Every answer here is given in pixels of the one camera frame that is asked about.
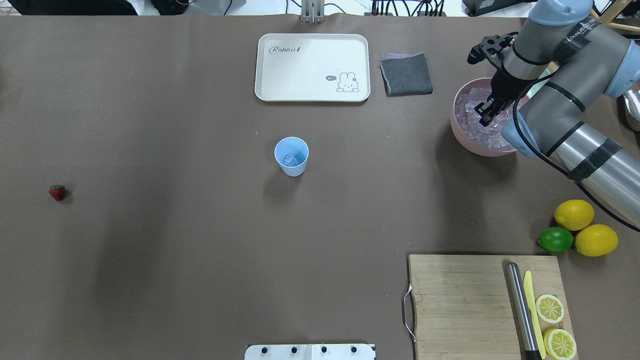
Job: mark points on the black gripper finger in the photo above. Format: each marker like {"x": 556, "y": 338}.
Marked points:
{"x": 490, "y": 109}

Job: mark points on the red strawberry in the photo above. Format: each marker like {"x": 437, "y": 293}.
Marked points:
{"x": 57, "y": 192}

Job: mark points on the green lime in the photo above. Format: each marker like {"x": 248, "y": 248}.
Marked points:
{"x": 555, "y": 239}

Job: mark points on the lemon slice lower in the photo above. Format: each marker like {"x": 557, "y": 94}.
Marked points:
{"x": 559, "y": 344}

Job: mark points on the clear ice cubes pile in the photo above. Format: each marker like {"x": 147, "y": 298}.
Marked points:
{"x": 468, "y": 120}

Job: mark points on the green bowl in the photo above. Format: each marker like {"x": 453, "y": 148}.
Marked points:
{"x": 539, "y": 84}

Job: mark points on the pink bowl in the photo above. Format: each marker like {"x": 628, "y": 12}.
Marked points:
{"x": 459, "y": 135}

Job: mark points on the ice cube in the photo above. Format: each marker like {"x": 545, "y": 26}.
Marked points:
{"x": 290, "y": 160}

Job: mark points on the aluminium camera post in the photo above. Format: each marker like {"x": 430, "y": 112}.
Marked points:
{"x": 312, "y": 11}

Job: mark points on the steel pot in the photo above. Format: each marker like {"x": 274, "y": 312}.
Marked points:
{"x": 631, "y": 99}

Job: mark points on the yellow lemon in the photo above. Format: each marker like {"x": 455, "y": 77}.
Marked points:
{"x": 574, "y": 214}
{"x": 596, "y": 240}

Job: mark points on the wooden cutting board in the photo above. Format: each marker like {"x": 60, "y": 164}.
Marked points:
{"x": 462, "y": 308}

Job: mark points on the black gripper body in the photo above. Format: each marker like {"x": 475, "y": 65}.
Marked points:
{"x": 506, "y": 84}

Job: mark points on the steel handled yellow knife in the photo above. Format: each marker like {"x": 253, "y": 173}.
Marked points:
{"x": 522, "y": 312}

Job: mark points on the lemon slice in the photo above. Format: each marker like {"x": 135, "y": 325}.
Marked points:
{"x": 549, "y": 308}
{"x": 559, "y": 344}

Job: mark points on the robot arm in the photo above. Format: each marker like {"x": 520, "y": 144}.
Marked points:
{"x": 587, "y": 60}

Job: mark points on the yellow lemon lower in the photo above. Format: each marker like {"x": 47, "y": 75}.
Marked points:
{"x": 596, "y": 240}

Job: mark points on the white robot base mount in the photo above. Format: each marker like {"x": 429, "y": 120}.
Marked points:
{"x": 311, "y": 351}

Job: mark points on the lemon slice upper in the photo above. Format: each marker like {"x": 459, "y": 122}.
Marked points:
{"x": 549, "y": 308}

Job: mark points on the yellow lemon upper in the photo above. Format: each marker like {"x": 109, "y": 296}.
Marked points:
{"x": 574, "y": 214}

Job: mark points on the wooden mug tree stand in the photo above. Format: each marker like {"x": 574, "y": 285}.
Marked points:
{"x": 611, "y": 12}

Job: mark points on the light blue cup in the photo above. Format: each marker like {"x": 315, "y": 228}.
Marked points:
{"x": 292, "y": 153}

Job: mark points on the grey folded cloth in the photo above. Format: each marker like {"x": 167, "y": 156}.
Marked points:
{"x": 406, "y": 74}

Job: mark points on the cream rabbit tray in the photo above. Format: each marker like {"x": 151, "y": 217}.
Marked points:
{"x": 312, "y": 67}

